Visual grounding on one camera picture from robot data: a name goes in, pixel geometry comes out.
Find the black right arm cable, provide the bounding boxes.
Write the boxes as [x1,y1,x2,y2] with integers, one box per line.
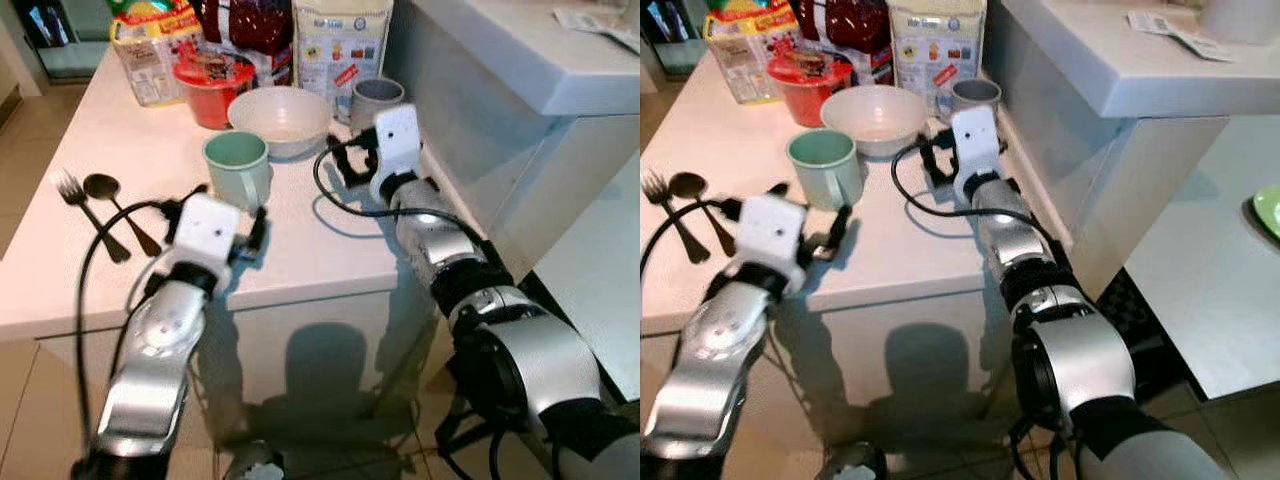
[312,140,491,266]
[890,140,1061,251]

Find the red instant noodle cup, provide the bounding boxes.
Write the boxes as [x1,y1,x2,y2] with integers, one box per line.
[172,50,257,131]
[767,50,851,128]

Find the white kitchen island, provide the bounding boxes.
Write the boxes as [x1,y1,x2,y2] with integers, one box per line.
[640,45,1076,441]
[0,45,481,446]

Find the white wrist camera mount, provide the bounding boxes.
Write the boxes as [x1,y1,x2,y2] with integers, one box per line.
[170,193,243,271]
[370,103,421,201]
[950,105,1004,201]
[738,195,809,293]

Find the grey cup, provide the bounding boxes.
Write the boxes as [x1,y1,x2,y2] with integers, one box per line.
[350,78,406,131]
[950,78,1003,116]

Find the black checkered box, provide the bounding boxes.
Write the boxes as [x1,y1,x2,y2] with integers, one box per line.
[1095,268,1176,396]

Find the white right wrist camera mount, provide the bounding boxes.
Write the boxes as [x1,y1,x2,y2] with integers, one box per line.
[370,103,421,201]
[950,105,1004,201]

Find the black fork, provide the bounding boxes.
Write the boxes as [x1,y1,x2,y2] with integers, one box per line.
[52,170,131,264]
[642,170,711,264]

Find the black spoon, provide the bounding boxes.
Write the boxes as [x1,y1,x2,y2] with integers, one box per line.
[83,173,163,258]
[668,172,741,259]

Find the dark red snack bag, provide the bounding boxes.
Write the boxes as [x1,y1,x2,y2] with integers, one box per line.
[190,0,296,86]
[790,0,891,76]

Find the white printed food bag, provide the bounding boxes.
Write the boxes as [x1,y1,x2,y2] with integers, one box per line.
[888,0,986,111]
[292,0,394,121]

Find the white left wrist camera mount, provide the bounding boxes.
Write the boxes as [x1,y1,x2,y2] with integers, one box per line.
[170,193,243,271]
[738,195,809,293]

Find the white ribbed ceramic bowl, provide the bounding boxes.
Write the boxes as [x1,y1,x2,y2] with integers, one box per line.
[820,85,929,159]
[228,86,333,159]

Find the green plate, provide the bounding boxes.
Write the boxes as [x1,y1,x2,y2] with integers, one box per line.
[1252,183,1280,241]

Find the white container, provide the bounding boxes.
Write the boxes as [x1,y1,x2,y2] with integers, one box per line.
[1198,0,1280,46]

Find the white paper slips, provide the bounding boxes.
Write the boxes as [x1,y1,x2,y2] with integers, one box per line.
[1127,10,1238,63]
[553,8,641,51]

